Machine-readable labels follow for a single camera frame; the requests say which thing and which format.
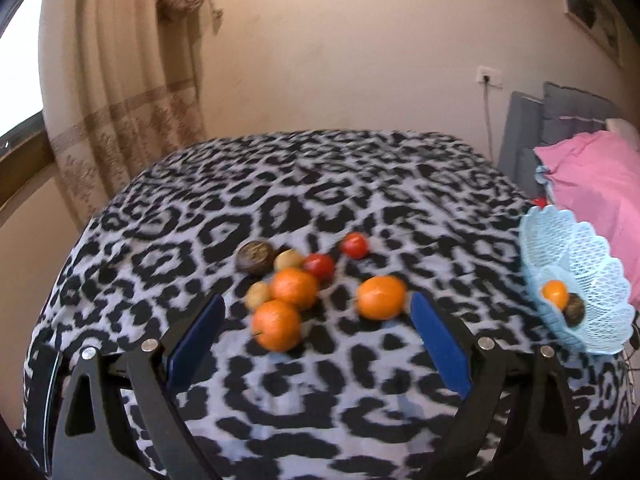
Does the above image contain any grey headboard cushion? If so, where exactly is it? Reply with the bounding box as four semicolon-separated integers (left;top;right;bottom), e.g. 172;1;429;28
497;91;547;197
542;81;624;147

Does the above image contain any light blue cloth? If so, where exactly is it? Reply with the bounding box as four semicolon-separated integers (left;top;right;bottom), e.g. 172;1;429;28
536;161;555;202

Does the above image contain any pink blanket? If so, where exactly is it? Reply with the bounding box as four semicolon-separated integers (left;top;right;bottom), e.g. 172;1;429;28
532;130;640;312

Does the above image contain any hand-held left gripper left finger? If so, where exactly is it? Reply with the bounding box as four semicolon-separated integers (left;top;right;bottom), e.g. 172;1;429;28
50;292;227;480

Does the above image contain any dark brown round fruit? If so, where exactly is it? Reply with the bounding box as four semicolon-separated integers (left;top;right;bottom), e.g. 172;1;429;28
235;240;276;276
563;293;587;328

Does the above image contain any black and white leopard blanket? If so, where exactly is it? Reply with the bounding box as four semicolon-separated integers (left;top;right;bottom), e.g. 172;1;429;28
15;129;637;480

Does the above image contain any power cable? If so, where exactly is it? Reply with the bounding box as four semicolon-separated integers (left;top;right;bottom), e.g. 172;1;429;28
481;79;497;162

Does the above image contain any white pillow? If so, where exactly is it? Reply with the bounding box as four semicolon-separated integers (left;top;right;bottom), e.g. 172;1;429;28
605;117;640;150

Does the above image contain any light blue plastic basket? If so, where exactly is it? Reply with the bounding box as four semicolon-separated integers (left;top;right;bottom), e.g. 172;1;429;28
518;205;635;357

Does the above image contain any small yellowish fruit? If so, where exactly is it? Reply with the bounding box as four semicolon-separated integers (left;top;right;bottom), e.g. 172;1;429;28
245;281;274;311
273;249;305;272

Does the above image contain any window pane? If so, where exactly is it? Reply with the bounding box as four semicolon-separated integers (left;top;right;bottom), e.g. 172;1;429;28
0;0;49;140

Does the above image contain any white wall socket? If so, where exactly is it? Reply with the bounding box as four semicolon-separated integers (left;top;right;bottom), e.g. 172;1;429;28
476;65;504;89

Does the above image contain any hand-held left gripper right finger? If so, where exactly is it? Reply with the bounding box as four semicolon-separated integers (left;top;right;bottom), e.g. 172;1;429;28
410;291;584;480

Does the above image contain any framed wall picture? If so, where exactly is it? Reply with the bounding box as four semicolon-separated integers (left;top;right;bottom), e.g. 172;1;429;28
555;0;624;69

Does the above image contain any red tomato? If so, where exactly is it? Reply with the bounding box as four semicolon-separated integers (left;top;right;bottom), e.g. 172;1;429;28
340;232;370;260
303;253;336;282

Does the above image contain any orange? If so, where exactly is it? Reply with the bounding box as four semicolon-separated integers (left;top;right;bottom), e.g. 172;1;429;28
542;280;570;310
356;276;408;321
251;300;304;353
271;267;320;310

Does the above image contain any brown window frame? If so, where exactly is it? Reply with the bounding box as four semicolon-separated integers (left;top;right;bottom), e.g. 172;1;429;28
0;110;57;213

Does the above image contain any beige patterned curtain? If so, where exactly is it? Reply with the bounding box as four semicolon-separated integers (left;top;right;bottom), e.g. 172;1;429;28
42;0;222;232

